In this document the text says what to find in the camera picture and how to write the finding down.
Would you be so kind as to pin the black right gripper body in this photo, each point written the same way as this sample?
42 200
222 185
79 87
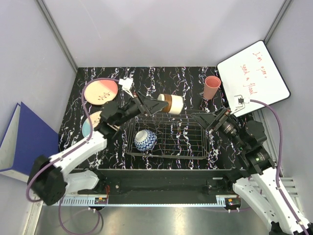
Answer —
223 122

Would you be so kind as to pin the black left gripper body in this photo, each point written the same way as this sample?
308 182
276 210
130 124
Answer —
135 108

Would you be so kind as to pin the cream and brown cup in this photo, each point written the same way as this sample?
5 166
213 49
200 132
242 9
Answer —
175 103

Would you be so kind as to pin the pink cup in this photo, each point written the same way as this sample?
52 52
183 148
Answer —
211 85

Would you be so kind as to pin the pink and cream plate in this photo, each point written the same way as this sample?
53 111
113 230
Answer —
100 92

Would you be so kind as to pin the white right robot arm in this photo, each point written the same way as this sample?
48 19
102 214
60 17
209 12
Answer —
256 179

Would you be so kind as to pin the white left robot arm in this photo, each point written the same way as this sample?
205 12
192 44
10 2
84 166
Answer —
52 178

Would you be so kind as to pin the blue patterned bowl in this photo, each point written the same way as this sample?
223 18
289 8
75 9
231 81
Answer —
145 140

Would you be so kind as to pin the whiteboard with red writing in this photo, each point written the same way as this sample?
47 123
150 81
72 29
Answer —
251 73

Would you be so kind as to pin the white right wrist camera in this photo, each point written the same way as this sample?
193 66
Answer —
240 103

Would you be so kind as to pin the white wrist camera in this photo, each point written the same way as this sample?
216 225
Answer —
240 103
126 85

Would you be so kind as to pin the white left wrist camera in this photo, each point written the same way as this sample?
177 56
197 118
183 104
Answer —
126 85

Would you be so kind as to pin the black wire dish rack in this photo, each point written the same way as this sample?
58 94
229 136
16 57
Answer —
177 136

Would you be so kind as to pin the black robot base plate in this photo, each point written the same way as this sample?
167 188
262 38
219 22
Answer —
138 187

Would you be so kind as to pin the aluminium frame rail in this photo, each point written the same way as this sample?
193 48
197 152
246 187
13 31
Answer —
55 31

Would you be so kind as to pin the blue ring binder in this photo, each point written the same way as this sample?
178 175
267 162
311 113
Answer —
26 137

